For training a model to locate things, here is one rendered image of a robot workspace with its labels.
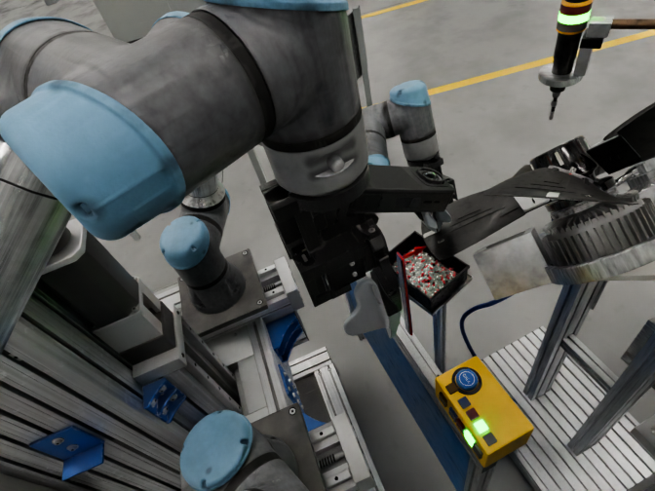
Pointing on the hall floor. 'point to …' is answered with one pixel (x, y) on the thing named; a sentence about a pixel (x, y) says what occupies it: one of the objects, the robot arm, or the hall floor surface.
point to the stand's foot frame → (567, 427)
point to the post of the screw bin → (440, 338)
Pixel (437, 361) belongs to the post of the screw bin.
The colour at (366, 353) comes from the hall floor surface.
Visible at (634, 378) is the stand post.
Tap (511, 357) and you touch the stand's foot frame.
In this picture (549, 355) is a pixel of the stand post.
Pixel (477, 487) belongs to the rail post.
